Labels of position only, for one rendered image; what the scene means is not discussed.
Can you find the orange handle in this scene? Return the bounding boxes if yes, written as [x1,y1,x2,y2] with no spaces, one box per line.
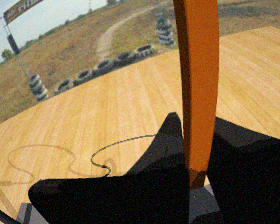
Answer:
[174,0,220,189]

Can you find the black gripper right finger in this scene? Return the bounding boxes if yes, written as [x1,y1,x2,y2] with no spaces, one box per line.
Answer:
[206,116,280,224]

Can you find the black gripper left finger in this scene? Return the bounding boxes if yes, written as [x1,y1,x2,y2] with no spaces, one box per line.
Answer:
[27,112,190,224]

